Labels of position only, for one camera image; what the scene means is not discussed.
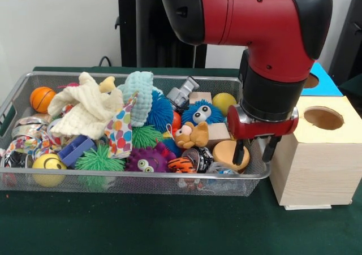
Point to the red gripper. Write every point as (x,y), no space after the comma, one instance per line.
(263,129)

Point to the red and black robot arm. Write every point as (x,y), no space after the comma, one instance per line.
(254,17)

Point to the wooden box with three holes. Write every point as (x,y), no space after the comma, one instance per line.
(317,164)

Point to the clear mesh bin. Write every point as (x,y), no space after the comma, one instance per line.
(141,185)

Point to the plain yellow ball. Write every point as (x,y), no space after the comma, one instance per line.
(223,102)

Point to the brown plush toy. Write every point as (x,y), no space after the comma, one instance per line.
(195,136)

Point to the blue fuzzy toy with eyes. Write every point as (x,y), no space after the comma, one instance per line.
(198,115)

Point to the purple spiky ball with eyes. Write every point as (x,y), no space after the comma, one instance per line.
(144,160)

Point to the mint green knitted cloth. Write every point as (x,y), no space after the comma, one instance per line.
(138,96)

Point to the polka dot cloth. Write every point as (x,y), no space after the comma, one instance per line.
(119,133)

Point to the black chair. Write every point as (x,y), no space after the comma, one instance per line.
(352,46)

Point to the green spiky ball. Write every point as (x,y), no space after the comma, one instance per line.
(100,160)

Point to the cream knitted cloth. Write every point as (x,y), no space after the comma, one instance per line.
(85,113)

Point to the yellow smiley ball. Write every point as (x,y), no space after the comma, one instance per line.
(49,167)

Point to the small orange basketball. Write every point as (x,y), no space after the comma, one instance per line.
(42,99)

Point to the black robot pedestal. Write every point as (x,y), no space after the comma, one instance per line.
(144,40)

